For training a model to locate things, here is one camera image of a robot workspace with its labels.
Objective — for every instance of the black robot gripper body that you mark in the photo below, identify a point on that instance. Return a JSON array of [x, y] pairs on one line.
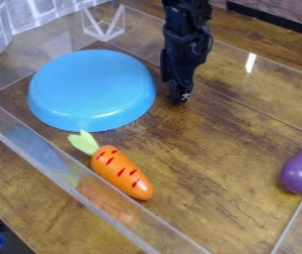
[[186, 53]]

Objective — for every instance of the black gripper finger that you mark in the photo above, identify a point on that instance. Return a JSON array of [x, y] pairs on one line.
[[166, 73], [179, 91]]

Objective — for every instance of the blue upturned bowl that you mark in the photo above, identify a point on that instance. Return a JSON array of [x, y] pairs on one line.
[[92, 90]]

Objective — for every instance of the orange toy carrot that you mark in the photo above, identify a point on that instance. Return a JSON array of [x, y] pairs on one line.
[[114, 166]]

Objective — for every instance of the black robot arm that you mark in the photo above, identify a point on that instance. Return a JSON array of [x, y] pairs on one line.
[[187, 17]]

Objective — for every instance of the white curtain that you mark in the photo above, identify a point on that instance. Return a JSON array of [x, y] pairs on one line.
[[23, 15]]

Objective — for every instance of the clear acrylic enclosure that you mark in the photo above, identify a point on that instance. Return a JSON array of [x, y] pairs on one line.
[[211, 152]]

